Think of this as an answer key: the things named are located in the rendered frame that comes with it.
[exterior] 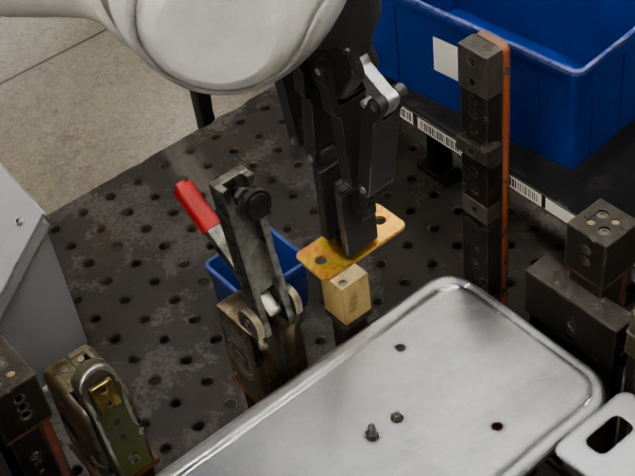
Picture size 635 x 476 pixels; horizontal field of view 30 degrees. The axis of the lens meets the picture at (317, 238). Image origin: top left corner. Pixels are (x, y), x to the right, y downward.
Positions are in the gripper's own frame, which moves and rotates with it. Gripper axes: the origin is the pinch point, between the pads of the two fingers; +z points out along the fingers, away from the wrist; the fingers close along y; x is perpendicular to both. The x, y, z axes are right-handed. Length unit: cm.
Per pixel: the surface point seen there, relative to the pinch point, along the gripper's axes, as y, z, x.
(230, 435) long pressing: -8.8, 28.5, -9.8
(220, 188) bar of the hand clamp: -15.7, 7.3, -1.5
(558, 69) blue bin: -10.9, 13.1, 36.2
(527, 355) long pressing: 3.6, 28.8, 16.7
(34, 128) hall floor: -193, 129, 44
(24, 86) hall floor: -212, 129, 52
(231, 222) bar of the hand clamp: -14.6, 10.5, -1.8
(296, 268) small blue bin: -39, 50, 19
